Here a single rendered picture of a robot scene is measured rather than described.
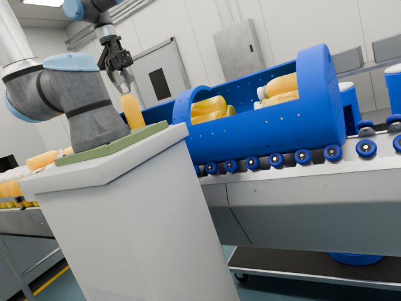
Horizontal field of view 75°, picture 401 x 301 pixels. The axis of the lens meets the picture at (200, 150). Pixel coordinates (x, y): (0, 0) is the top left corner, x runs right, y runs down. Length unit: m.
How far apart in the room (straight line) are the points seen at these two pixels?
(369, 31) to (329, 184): 3.54
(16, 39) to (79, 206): 0.44
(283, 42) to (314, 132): 3.62
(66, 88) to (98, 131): 0.12
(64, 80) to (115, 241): 0.38
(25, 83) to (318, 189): 0.80
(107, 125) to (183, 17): 4.34
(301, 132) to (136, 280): 0.53
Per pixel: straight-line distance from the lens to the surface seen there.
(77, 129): 0.69
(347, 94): 1.32
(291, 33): 4.28
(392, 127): 0.95
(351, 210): 0.80
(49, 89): 0.73
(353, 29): 4.20
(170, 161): 0.69
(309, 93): 0.69
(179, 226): 0.70
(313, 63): 0.72
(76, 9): 1.08
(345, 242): 0.92
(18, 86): 0.80
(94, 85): 0.70
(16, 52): 0.82
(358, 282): 1.59
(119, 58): 1.13
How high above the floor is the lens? 1.22
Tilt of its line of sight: 12 degrees down
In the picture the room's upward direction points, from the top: 19 degrees counter-clockwise
